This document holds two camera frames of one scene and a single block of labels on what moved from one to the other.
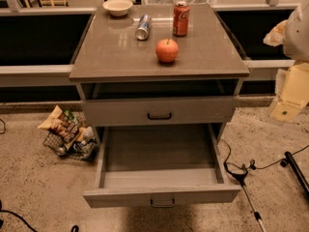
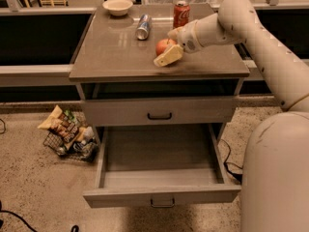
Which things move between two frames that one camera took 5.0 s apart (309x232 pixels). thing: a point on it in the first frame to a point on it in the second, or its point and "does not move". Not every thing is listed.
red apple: (166, 49) does not move
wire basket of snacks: (69, 134) does not move
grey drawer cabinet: (158, 103) does not move
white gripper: (297, 36) to (187, 36)
